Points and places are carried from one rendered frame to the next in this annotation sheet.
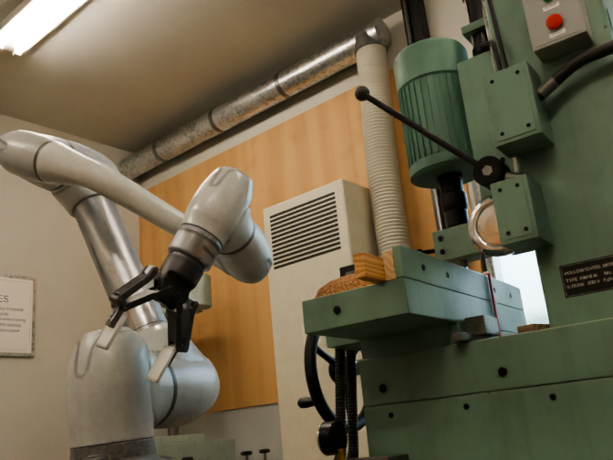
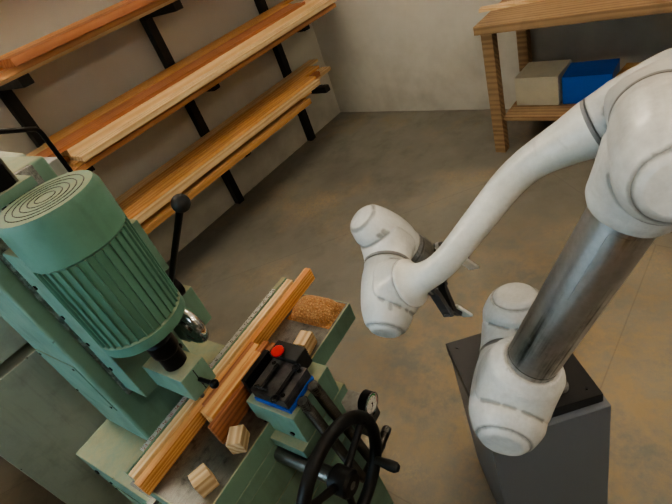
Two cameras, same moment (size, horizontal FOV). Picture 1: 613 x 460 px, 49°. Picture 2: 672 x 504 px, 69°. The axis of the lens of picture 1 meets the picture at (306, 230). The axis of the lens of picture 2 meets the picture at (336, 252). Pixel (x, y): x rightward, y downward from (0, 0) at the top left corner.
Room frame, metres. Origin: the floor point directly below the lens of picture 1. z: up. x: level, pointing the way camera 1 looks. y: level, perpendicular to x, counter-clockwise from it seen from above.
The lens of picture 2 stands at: (2.14, 0.21, 1.75)
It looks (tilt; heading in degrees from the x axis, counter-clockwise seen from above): 35 degrees down; 190
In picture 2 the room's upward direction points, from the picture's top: 22 degrees counter-clockwise
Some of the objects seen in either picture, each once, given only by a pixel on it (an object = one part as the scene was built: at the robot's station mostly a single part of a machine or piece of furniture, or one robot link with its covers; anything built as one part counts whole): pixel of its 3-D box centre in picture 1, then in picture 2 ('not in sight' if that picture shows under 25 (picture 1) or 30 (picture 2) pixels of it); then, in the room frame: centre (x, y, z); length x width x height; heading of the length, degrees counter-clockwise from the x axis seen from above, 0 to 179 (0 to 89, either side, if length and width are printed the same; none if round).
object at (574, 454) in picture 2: not in sight; (530, 437); (1.33, 0.40, 0.30); 0.30 x 0.30 x 0.60; 6
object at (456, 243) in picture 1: (470, 245); (181, 372); (1.41, -0.35, 1.03); 0.14 x 0.07 x 0.09; 56
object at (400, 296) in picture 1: (409, 324); (273, 396); (1.41, -0.19, 0.87); 0.61 x 0.30 x 0.06; 146
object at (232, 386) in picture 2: not in sight; (240, 391); (1.43, -0.25, 0.94); 0.18 x 0.02 x 0.07; 146
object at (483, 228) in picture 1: (499, 224); (188, 324); (1.25, -0.37, 1.02); 0.12 x 0.03 x 0.12; 56
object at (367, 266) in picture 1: (446, 289); (239, 363); (1.33, -0.27, 0.92); 0.67 x 0.02 x 0.04; 146
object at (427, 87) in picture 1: (439, 114); (100, 267); (1.43, -0.33, 1.35); 0.18 x 0.18 x 0.31
